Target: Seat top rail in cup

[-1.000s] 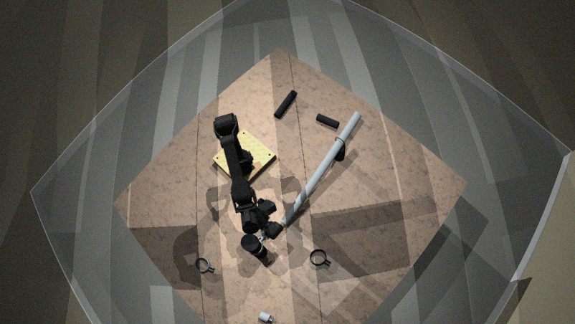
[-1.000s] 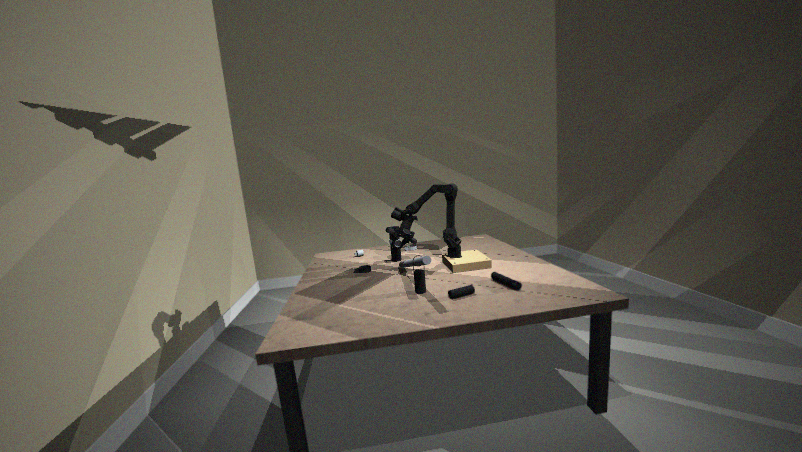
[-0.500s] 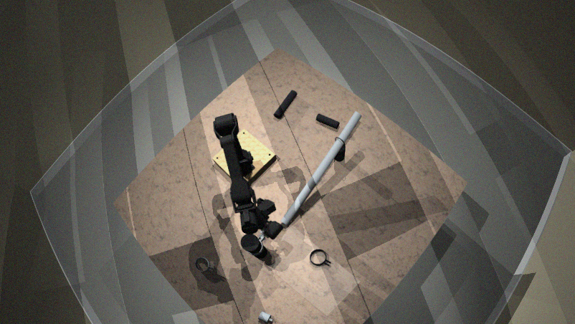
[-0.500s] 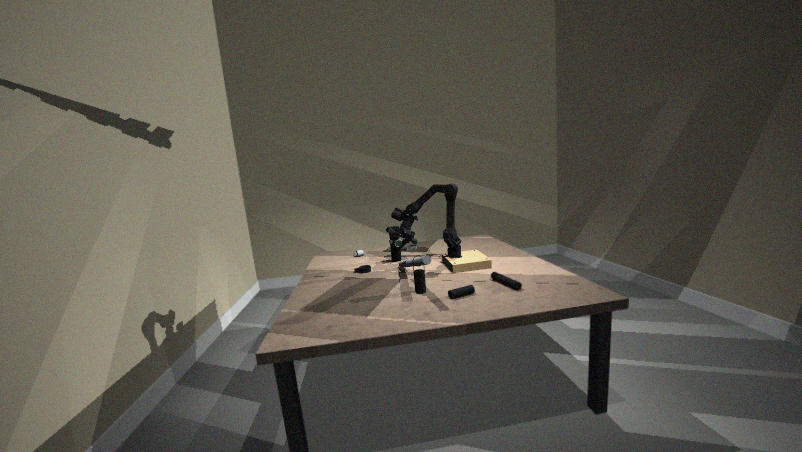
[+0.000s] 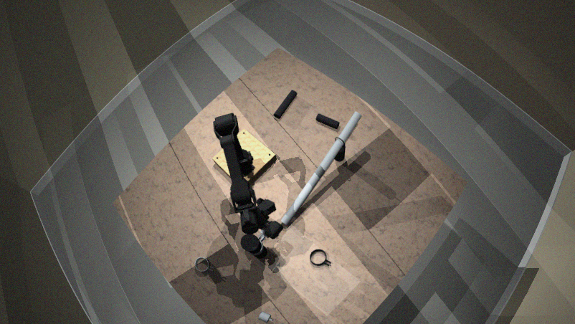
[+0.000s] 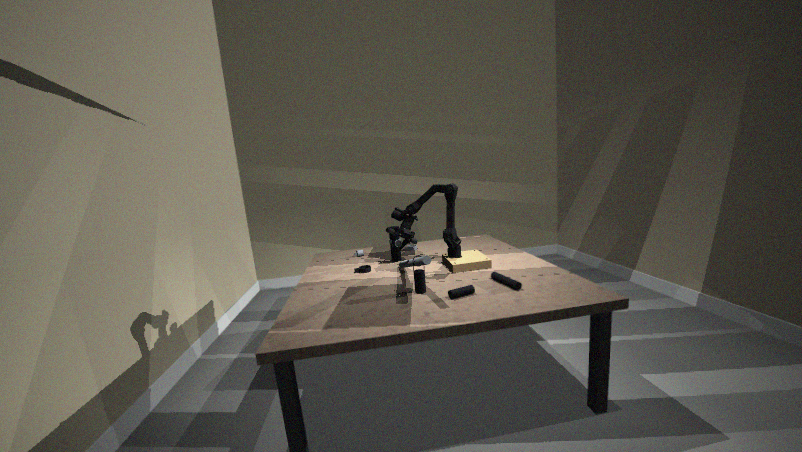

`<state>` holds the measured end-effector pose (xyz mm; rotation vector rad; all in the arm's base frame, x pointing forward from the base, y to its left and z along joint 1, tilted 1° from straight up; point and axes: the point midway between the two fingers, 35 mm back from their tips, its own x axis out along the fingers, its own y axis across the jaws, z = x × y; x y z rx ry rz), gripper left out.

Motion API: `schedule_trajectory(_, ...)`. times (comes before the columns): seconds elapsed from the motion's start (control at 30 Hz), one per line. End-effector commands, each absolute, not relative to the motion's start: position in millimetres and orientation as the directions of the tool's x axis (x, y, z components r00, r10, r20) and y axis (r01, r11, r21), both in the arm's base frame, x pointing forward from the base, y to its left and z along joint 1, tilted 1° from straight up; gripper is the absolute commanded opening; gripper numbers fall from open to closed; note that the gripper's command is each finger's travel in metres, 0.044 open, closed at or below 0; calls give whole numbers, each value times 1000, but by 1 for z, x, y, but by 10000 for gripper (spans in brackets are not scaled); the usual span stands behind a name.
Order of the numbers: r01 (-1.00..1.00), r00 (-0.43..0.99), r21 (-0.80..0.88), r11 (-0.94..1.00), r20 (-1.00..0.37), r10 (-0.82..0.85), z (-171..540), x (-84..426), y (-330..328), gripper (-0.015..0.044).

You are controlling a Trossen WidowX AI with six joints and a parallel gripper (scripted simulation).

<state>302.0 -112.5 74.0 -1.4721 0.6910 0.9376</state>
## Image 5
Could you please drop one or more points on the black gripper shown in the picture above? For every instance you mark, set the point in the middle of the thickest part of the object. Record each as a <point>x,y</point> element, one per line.
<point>273,228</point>

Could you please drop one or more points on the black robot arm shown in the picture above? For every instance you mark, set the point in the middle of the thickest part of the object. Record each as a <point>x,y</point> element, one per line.
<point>239,163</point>

